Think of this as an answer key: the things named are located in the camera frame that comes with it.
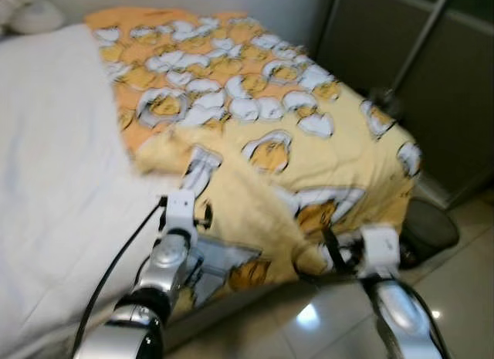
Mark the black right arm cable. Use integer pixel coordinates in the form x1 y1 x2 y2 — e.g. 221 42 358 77
293 268 452 359

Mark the white bed mattress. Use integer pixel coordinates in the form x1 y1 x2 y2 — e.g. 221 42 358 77
0 23 194 352

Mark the grey sliding door wardrobe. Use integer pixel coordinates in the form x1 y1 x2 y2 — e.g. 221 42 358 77
313 0 494 209

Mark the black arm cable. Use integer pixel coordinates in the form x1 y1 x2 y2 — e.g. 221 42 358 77
293 268 452 359
69 195 167 359

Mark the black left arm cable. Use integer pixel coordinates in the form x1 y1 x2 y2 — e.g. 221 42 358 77
69 195 167 359

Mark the yellow cartoon egg blanket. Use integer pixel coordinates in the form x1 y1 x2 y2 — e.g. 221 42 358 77
83 5 424 313

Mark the pale rounded pillow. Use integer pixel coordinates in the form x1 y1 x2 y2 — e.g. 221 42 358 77
0 0 66 36

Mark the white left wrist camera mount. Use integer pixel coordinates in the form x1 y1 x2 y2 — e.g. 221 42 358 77
162 191 200 238

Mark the black mesh wastebasket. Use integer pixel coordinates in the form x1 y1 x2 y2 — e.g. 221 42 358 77
400 198 460 269

